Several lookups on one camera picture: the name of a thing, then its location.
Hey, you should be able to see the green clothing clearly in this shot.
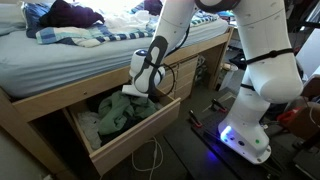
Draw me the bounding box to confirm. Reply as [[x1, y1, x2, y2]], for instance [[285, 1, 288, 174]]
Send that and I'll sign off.
[[98, 91, 157, 135]]

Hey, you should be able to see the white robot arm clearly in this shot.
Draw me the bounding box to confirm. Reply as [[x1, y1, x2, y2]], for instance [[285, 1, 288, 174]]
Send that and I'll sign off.
[[122, 0, 303, 164]]

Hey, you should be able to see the small wooden drawer unit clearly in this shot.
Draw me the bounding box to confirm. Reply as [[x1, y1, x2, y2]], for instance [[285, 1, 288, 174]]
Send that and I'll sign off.
[[157, 56, 198, 100]]

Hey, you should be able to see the black garment in drawer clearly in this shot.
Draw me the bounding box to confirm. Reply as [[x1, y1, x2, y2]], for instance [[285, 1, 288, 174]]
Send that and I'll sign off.
[[98, 117, 143, 146]]

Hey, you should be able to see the open wooden drawer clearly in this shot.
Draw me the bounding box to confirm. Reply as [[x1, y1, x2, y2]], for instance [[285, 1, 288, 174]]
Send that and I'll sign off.
[[68, 90, 181, 175]]

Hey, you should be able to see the white clothing on bed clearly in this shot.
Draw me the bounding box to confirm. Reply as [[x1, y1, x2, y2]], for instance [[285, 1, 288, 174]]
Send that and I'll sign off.
[[104, 10, 158, 33]]

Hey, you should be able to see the white garment in drawer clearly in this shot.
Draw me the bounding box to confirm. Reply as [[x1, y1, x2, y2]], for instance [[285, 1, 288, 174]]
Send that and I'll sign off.
[[78, 111, 101, 150]]

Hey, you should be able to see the blue plaid cloth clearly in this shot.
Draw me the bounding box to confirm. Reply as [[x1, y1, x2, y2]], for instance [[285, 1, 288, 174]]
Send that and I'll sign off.
[[35, 24, 111, 49]]

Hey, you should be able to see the dark purple garment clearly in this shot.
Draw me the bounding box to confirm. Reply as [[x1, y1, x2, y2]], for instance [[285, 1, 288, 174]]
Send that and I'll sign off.
[[39, 0, 105, 28]]

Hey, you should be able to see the light blue mattress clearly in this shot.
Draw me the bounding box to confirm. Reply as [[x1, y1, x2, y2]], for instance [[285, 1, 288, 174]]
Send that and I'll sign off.
[[0, 3, 230, 99]]

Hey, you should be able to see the wooden bed frame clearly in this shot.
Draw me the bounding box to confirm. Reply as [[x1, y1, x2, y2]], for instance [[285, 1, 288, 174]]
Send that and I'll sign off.
[[0, 25, 235, 180]]

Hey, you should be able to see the red-handled clamp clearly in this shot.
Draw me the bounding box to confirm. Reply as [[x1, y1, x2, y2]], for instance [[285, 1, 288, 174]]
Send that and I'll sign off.
[[212, 99, 227, 113], [188, 110, 202, 128]]

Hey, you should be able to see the white cable on floor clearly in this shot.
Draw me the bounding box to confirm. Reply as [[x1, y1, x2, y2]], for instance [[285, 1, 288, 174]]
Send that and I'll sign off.
[[131, 136, 165, 180]]

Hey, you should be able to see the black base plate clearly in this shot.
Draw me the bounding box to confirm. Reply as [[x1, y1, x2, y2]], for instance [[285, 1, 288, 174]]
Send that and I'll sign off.
[[192, 111, 282, 180]]

